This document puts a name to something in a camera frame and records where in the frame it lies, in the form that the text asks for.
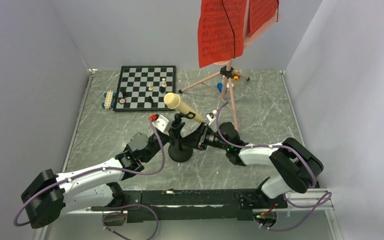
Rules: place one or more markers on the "blue toy block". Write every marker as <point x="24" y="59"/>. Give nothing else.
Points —
<point x="219" y="86"/>

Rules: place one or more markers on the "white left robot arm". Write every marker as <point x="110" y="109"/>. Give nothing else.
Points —
<point x="51" y="195"/>

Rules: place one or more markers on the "black chess piece left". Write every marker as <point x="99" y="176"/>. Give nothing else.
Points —
<point x="124" y="93"/>

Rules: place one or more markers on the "gold microphone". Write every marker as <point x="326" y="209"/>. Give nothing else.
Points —
<point x="173" y="101"/>

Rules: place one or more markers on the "red sheet music right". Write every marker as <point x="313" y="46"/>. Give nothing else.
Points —
<point x="262" y="15"/>

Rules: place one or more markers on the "black chess piece right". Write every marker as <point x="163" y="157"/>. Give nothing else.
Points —
<point x="162" y="89"/>

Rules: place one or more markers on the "orange yellow toy piece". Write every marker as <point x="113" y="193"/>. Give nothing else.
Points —
<point x="236" y="77"/>

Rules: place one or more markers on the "red sheet music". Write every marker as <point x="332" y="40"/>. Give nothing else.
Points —
<point x="220" y="33"/>
<point x="262" y="15"/>

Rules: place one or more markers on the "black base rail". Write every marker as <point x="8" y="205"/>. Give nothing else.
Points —
<point x="193" y="204"/>

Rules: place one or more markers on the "black white chessboard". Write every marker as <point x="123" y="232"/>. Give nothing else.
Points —
<point x="135" y="80"/>

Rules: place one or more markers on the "white blue toy brick car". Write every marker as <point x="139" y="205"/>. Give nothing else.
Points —
<point x="109" y="101"/>

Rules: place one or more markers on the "red sheet music left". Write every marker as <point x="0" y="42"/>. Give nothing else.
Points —
<point x="220" y="33"/>

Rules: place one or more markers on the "pink music stand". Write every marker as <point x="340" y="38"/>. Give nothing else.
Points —
<point x="227" y="71"/>

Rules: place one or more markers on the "white chess piece tall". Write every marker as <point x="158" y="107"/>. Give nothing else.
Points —
<point x="163" y="82"/>

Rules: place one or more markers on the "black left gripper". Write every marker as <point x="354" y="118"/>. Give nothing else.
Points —
<point x="169" y="135"/>

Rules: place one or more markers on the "black microphone stand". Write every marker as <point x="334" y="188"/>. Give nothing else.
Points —
<point x="178" y="152"/>

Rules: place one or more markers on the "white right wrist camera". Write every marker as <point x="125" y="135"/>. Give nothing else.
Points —
<point x="211" y="117"/>

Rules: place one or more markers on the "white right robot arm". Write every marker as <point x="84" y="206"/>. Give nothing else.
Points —
<point x="297" y="167"/>

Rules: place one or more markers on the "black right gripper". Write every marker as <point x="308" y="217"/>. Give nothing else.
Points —
<point x="197" y="139"/>

